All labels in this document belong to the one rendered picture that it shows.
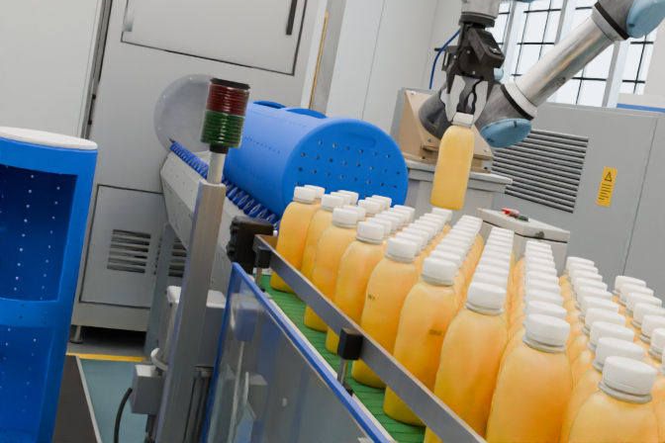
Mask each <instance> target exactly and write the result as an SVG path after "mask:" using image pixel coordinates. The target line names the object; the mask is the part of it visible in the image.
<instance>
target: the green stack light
mask: <svg viewBox="0 0 665 443"><path fill-rule="evenodd" d="M203 118H204V119H203V123H202V129H201V134H200V141H201V142H205V143H208V144H213V145H218V146H224V147H231V148H240V146H241V140H242V133H243V128H244V122H245V117H243V116H237V115H231V114H225V113H220V112H215V111H210V110H205V111H204V117H203Z"/></svg>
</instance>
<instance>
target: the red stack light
mask: <svg viewBox="0 0 665 443"><path fill-rule="evenodd" d="M208 90H209V91H208V94H207V96H208V97H207V100H206V102H207V103H206V106H205V109H206V110H210V111H215V112H220V113H225V114H231V115H237V116H243V117H245V116H246V110H247V104H248V100H249V99H248V98H249V94H250V92H249V91H245V90H240V89H235V88H230V87H225V86H219V85H214V84H209V88H208Z"/></svg>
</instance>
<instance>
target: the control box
mask: <svg viewBox="0 0 665 443"><path fill-rule="evenodd" d="M475 217H476V218H478V219H481V220H483V222H482V226H481V229H480V230H481V232H479V234H481V236H482V238H483V242H484V246H485V245H486V244H487V240H488V238H489V236H490V233H491V231H492V228H493V227H499V228H504V229H508V230H512V231H513V232H514V240H513V251H514V253H515V256H516V265H517V263H518V262H519V261H520V260H521V259H522V258H525V256H524V255H523V254H524V253H525V247H526V243H527V242H528V241H536V242H541V243H545V244H548V245H550V246H551V248H550V250H551V251H552V255H551V256H553V262H554V263H555V267H554V269H555V270H556V271H557V274H556V277H557V278H558V279H559V278H560V277H561V272H562V268H563V263H564V258H565V254H566V249H567V242H568V240H569V236H570V232H569V231H567V230H563V229H560V228H557V227H554V226H552V225H549V224H546V223H543V222H540V221H535V220H531V219H528V221H522V220H518V218H513V217H510V216H509V215H505V213H503V212H497V211H491V210H484V209H477V211H476V215H475Z"/></svg>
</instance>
